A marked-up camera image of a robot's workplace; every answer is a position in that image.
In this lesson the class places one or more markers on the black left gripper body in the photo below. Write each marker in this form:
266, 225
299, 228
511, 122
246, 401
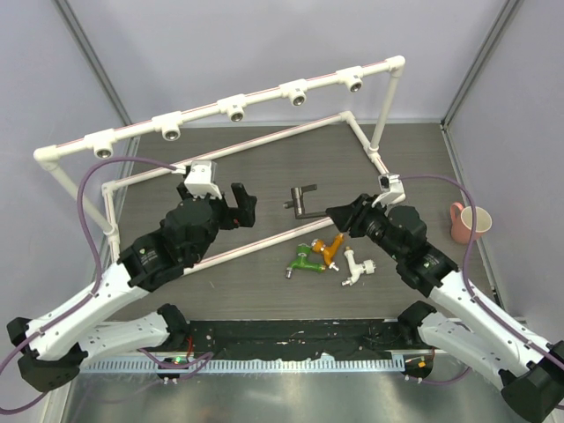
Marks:
224, 217

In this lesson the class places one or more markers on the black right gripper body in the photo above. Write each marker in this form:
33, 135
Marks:
371, 221

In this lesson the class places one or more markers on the dark metal long faucet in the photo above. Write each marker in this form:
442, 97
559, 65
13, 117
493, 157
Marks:
297, 204

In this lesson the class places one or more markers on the white PVC pipe frame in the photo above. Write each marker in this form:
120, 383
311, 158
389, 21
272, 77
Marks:
101, 144

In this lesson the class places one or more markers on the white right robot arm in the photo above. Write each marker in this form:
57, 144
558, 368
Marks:
456, 316

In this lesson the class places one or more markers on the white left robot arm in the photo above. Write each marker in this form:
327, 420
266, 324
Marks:
62, 342

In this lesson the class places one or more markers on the orange faucet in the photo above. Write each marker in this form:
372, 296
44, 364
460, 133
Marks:
328, 251

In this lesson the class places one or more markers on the white faucet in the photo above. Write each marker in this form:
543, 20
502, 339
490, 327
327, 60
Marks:
356, 270

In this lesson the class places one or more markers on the green faucet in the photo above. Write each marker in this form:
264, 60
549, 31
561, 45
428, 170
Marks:
301, 261

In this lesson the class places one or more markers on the pink mug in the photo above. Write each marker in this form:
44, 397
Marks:
461, 222

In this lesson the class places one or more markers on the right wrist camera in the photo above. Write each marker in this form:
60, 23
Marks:
392, 190

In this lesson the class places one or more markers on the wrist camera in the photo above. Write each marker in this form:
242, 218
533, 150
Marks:
392, 190
200, 179

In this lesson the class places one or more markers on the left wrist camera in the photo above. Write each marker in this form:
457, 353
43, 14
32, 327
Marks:
200, 179

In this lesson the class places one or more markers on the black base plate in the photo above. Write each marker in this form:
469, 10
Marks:
289, 340

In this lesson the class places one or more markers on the grey slotted cable duct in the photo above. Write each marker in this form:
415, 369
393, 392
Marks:
325, 364

